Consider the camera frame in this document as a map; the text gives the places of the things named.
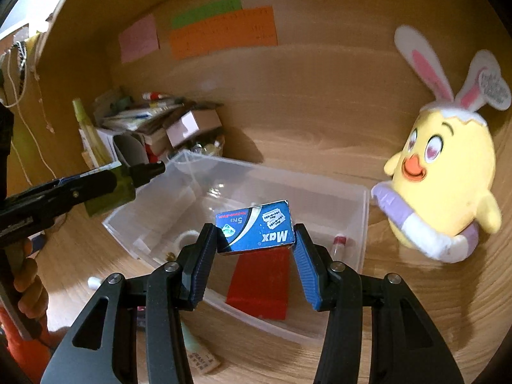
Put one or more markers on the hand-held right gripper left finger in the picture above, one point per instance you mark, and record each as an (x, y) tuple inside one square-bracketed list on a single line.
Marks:
[(200, 272)]

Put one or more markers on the green paper note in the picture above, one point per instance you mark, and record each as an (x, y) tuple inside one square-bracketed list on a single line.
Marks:
[(208, 10)]

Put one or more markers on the pink paper note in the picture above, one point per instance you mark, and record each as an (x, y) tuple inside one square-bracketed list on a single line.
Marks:
[(138, 40)]

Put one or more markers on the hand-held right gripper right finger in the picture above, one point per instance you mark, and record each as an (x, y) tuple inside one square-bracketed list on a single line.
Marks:
[(308, 272)]

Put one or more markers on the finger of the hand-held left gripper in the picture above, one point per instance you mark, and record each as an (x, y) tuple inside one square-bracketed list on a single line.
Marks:
[(60, 200)]

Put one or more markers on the yellow chick plush toy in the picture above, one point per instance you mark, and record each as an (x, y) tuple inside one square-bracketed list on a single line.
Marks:
[(440, 176)]

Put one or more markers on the light green tube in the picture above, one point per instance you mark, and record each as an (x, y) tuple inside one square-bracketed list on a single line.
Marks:
[(196, 348)]

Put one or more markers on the small red box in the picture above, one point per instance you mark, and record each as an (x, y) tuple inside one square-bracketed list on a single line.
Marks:
[(152, 155)]

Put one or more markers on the small open white box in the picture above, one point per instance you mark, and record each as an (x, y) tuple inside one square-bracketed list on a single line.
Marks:
[(192, 124)]

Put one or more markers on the orange paper note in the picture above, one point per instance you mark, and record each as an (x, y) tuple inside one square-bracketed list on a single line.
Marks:
[(224, 34)]

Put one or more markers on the red card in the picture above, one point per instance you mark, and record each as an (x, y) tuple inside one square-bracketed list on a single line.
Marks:
[(260, 288)]

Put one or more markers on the clear plastic storage bin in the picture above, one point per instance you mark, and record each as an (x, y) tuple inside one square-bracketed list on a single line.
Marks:
[(240, 184)]

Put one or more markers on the red and white marker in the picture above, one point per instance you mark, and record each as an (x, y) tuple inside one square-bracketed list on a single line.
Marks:
[(156, 96)]

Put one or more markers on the dark green bottle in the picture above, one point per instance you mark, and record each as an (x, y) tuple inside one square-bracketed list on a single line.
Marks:
[(124, 188)]

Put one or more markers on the person's left hand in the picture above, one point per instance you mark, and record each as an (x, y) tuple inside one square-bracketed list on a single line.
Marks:
[(30, 294)]

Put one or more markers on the person's left forearm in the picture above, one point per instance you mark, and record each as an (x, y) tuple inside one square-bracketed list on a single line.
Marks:
[(20, 352)]

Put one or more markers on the pink and white lip balm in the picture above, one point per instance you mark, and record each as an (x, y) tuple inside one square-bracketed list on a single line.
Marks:
[(340, 246)]

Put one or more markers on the blue razor blade box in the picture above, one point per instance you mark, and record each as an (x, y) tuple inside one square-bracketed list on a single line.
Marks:
[(256, 228)]

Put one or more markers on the stack of booklets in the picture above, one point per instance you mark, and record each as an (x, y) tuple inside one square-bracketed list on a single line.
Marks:
[(136, 118)]

